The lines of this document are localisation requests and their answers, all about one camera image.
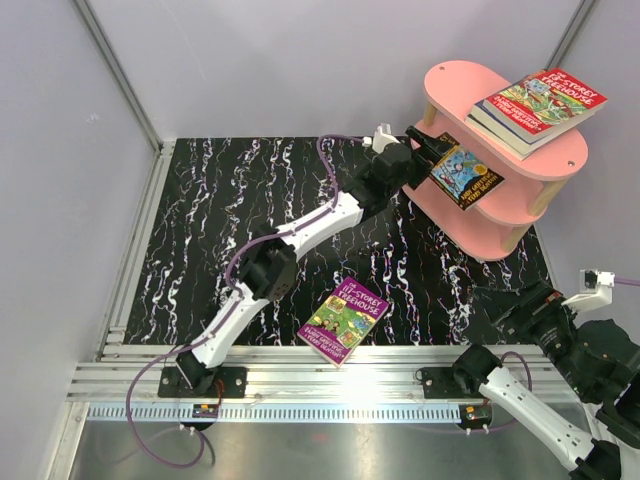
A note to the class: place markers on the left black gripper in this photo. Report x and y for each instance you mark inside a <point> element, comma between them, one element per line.
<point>430,150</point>

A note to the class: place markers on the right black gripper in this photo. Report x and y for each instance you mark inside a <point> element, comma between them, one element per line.
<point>526,307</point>

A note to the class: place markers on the blue 169-storey treehouse book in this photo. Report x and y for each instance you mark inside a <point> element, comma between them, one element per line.
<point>461,175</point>

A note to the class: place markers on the dark blue hardcover book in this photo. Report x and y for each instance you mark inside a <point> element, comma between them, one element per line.
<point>500,142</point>

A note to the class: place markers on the blue orange sunset paperback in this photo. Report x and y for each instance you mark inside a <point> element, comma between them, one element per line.
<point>479,109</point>

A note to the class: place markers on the red 13-storey treehouse book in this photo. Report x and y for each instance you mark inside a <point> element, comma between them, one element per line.
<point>549,102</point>

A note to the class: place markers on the purple treehouse book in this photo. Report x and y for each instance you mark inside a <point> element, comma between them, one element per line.
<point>342,321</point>

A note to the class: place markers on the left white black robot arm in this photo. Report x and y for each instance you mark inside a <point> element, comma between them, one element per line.
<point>264,270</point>

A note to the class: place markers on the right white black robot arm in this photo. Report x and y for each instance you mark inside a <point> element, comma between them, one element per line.
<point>598,361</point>

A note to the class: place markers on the pink three-tier shelf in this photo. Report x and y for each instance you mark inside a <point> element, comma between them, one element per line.
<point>491,228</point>

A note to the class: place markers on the right small circuit board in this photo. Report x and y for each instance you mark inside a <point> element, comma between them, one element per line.
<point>476,416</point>

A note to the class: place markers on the small circuit board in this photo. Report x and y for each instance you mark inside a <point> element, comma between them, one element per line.
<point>205,411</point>
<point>476,416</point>

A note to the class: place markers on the black marble pattern mat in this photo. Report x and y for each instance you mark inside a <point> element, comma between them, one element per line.
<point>219,190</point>

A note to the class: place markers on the left small circuit board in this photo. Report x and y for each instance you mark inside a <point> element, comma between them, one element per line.
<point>205,411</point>

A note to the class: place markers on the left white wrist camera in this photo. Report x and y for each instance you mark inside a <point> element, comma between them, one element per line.
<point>381,138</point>

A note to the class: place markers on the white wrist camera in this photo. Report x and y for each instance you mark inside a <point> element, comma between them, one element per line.
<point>596,288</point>
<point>381,138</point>

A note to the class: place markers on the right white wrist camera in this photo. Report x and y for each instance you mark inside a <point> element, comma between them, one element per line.
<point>596,288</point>

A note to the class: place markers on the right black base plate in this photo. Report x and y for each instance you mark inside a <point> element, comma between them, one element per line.
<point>438,383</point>

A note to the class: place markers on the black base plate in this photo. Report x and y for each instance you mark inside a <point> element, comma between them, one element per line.
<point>438,383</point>
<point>224,381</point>

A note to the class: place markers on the right aluminium corner post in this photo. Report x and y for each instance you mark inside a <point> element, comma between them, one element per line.
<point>573,29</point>

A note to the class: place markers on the aluminium corner post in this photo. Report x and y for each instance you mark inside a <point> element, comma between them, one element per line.
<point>107,53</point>
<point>573,29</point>

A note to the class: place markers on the left aluminium corner post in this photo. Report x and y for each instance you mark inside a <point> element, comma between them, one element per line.
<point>107,53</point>

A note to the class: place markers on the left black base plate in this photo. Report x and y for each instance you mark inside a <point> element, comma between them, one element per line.
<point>224,381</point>

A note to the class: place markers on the aluminium mounting rail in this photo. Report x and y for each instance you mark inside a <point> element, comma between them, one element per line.
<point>275,373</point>

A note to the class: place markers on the white slotted cable duct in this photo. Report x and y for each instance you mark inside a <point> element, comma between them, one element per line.
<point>282,413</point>

